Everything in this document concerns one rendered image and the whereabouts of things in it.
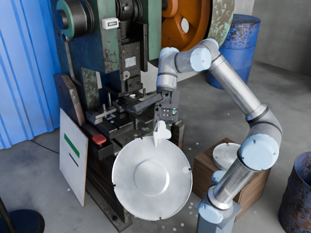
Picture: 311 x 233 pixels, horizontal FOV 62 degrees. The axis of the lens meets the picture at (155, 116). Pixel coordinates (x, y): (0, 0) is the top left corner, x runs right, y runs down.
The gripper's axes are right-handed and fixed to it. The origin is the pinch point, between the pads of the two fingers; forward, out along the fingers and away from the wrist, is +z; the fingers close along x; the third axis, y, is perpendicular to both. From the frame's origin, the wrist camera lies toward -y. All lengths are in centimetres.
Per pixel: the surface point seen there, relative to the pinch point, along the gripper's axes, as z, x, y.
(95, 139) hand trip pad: -4, 43, -37
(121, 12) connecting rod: -69, 26, -27
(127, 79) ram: -41, 50, -26
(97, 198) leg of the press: 34, 108, -52
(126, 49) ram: -55, 40, -27
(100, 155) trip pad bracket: 4, 48, -35
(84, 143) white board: -4, 74, -55
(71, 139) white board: -6, 91, -72
